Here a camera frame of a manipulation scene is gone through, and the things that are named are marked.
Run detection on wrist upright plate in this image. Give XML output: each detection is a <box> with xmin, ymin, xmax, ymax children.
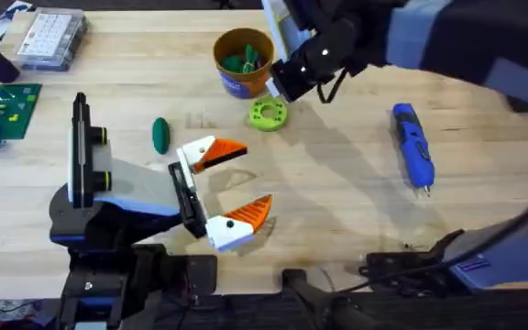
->
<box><xmin>71</xmin><ymin>91</ymin><xmax>87</xmax><ymax>210</ymax></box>
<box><xmin>260</xmin><ymin>0</ymin><xmax>314</xmax><ymax>63</ymax></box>

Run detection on clear plastic parts box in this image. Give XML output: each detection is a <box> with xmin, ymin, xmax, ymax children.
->
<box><xmin>14</xmin><ymin>6</ymin><xmax>89</xmax><ymax>72</ymax></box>

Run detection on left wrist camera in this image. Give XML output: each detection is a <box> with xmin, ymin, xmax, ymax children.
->
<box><xmin>84</xmin><ymin>124</ymin><xmax>113</xmax><ymax>193</ymax></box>

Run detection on orange tub with toys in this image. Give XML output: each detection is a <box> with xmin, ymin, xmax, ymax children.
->
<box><xmin>212</xmin><ymin>27</ymin><xmax>276</xmax><ymax>100</ymax></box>

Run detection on black rail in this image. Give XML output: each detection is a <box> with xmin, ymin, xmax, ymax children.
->
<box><xmin>0</xmin><ymin>292</ymin><xmax>528</xmax><ymax>330</ymax></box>

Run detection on green board with blocks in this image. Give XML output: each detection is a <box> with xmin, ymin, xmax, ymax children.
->
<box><xmin>0</xmin><ymin>82</ymin><xmax>43</xmax><ymax>150</ymax></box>

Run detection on blue electric screwdriver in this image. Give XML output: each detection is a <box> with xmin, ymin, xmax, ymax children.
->
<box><xmin>390</xmin><ymin>102</ymin><xmax>436</xmax><ymax>198</ymax></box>

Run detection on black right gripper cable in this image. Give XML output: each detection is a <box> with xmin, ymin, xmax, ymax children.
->
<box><xmin>315</xmin><ymin>68</ymin><xmax>350</xmax><ymax>105</ymax></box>

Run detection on green toy vegetable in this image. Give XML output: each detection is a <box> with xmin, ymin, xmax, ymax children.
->
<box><xmin>151</xmin><ymin>116</ymin><xmax>172</xmax><ymax>156</ymax></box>

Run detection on right wrist upright plate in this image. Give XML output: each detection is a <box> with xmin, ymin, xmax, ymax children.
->
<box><xmin>260</xmin><ymin>0</ymin><xmax>314</xmax><ymax>63</ymax></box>

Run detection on left wrist upright plate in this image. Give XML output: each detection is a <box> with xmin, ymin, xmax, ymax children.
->
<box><xmin>71</xmin><ymin>91</ymin><xmax>87</xmax><ymax>210</ymax></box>

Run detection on green disc with holes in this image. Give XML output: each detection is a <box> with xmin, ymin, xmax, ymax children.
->
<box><xmin>247</xmin><ymin>95</ymin><xmax>289</xmax><ymax>133</ymax></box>

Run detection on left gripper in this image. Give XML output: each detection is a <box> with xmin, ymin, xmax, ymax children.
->
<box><xmin>49</xmin><ymin>135</ymin><xmax>273</xmax><ymax>253</ymax></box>

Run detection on white and blue packet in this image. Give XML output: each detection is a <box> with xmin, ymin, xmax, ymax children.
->
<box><xmin>0</xmin><ymin>0</ymin><xmax>35</xmax><ymax>47</ymax></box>

